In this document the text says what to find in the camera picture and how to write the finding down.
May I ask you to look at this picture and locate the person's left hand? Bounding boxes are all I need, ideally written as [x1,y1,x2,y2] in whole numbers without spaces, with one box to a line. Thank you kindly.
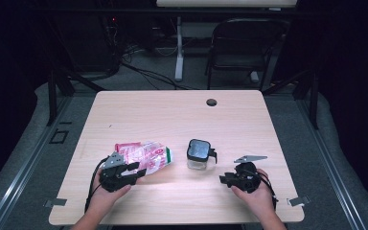
[90,169,132,210]

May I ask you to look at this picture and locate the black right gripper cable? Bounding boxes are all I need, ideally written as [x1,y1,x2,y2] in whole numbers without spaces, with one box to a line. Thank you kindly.
[254,172,279,210]

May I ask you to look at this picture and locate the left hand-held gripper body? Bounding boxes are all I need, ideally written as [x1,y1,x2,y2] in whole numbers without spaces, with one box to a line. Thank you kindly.
[99,151,138,194]

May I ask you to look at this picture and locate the black metal stand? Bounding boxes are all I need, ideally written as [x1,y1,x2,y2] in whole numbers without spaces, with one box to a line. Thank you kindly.
[46,63,107,127]
[262,68,320,130]

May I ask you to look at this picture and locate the white desk leg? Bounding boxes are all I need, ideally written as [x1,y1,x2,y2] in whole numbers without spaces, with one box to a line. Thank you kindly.
[173,15,186,82]

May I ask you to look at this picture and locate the person's right hand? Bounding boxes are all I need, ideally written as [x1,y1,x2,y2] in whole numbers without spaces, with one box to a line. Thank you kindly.
[230,169,277,219]

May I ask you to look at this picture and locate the black floor cables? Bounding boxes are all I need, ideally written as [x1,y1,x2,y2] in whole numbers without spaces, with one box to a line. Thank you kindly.
[120,60,202,91]

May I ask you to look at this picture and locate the glass jar with black lid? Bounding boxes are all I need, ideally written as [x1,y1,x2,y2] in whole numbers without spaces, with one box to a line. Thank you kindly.
[186,138,219,171]

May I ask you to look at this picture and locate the hanging black cable bundle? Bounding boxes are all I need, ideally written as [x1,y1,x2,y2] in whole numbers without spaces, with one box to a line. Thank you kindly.
[101,13,123,75]

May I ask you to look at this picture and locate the grey metal table bracket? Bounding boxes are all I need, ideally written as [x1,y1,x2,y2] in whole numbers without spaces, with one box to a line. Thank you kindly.
[287,195,311,208]
[43,197,68,209]

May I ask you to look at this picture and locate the grey metal floor rail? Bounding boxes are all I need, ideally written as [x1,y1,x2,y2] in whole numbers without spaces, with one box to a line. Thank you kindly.
[295,95,368,230]
[0,95,75,230]

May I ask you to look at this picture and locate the red and white plastic bag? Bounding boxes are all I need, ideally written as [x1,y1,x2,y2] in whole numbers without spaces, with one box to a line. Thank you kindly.
[114,141,174,176]

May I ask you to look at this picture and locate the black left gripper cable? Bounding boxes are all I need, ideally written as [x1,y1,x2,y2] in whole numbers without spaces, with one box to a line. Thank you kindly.
[84,157,110,214]

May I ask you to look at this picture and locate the black folding chair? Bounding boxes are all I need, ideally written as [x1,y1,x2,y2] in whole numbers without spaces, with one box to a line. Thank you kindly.
[205,17,289,92]

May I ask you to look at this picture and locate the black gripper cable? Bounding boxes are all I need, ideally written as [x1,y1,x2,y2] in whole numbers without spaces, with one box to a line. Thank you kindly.
[84,157,110,214]
[254,172,279,210]

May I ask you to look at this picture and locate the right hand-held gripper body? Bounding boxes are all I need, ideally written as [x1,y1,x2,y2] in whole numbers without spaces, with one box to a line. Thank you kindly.
[234,154,268,195]

